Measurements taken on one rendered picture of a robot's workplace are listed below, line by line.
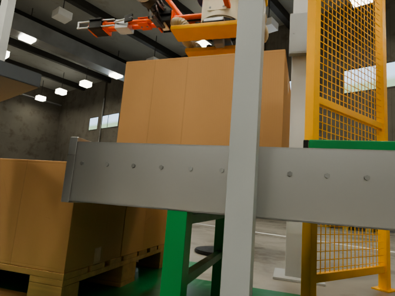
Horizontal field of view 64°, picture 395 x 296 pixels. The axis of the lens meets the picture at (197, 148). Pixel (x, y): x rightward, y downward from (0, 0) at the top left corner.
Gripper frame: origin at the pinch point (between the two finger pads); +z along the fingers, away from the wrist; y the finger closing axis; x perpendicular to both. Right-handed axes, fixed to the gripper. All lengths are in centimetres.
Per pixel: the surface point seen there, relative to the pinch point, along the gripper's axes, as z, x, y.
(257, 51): -54, 49, 44
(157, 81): -19.3, 8.7, 36.3
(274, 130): -21, 52, 55
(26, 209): -21, -40, 87
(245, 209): -54, 48, 79
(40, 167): -21, -36, 71
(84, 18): 775, -682, -539
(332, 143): -26, 68, 59
